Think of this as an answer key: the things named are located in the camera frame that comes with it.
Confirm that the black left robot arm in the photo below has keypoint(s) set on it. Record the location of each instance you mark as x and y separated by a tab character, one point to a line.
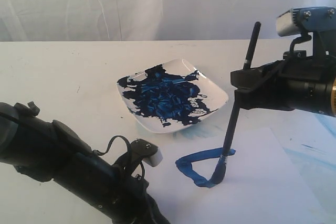
47	151

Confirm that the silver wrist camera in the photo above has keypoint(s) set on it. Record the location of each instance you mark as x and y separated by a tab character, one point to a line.
143	150
305	20

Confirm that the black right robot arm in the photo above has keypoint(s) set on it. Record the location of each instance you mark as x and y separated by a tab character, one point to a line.
303	80

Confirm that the white plate with blue paint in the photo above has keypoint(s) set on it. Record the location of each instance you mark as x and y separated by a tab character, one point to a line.
171	96

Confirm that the white paper sheet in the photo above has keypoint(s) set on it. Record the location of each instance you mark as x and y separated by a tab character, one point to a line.
261	185

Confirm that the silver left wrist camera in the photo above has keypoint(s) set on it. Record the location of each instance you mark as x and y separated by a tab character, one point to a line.
143	150

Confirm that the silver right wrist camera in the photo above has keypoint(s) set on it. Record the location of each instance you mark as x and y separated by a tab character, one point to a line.
305	20

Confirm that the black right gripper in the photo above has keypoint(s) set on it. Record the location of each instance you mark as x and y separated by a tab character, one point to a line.
306	82

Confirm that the white backdrop curtain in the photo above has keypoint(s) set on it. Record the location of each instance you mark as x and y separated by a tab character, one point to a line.
122	20

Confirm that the black paintbrush with blue bristles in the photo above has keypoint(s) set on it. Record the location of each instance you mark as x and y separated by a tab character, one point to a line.
220	169

